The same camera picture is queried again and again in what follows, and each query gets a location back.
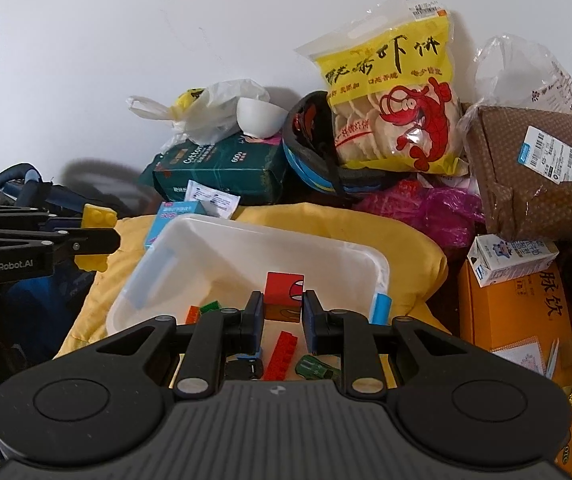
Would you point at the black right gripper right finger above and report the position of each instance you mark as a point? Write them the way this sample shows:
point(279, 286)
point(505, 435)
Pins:
point(349, 336)

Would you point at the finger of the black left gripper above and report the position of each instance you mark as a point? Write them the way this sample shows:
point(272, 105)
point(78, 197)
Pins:
point(29, 218)
point(66, 242)

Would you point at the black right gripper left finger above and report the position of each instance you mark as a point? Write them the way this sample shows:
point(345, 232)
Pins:
point(206, 345)

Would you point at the yellow toy brick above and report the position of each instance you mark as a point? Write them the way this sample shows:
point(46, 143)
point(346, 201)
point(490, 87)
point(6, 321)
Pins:
point(98, 239)

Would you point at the red face toy block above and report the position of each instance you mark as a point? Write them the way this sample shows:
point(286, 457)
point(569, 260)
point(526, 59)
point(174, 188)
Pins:
point(282, 297)

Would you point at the green toy brick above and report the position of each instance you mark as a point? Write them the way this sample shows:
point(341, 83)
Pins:
point(211, 306)

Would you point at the red toy brick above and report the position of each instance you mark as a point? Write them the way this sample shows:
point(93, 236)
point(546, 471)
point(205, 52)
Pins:
point(281, 358)

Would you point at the white plastic storage bin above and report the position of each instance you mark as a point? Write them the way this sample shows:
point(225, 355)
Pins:
point(198, 259)

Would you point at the yellow cloth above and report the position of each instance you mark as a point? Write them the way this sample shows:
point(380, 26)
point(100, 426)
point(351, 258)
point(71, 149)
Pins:
point(418, 266)

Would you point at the light blue card box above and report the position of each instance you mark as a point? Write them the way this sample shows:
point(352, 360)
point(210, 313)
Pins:
point(167, 212)

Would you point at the white sachet packet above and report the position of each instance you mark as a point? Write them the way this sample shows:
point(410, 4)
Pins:
point(214, 202)

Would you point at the magenta plastic bag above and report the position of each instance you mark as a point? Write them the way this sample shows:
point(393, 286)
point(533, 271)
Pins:
point(451, 217)

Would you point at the small white milk carton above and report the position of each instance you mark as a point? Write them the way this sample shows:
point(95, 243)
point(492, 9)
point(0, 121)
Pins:
point(494, 260)

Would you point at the dark green tissue pack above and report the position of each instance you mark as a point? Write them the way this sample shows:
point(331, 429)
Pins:
point(237, 165)

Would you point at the white plastic bag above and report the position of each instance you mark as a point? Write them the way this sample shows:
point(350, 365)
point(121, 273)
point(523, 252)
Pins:
point(204, 116)

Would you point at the orange cardboard box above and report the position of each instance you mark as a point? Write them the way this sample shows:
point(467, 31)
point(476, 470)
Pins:
point(524, 317)

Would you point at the blue black helmet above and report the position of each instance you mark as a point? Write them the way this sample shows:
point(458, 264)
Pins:
point(310, 150)

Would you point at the white ceramic bowl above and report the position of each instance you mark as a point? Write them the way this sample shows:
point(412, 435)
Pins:
point(259, 119)

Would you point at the brown cardboard parcel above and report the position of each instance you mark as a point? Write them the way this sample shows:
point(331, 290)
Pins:
point(522, 160)

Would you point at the yellow shrimp cracker bag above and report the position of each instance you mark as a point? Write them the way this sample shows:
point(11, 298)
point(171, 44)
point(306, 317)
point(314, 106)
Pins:
point(390, 87)

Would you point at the clear plastic bag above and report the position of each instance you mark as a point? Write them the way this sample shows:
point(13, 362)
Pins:
point(515, 72)

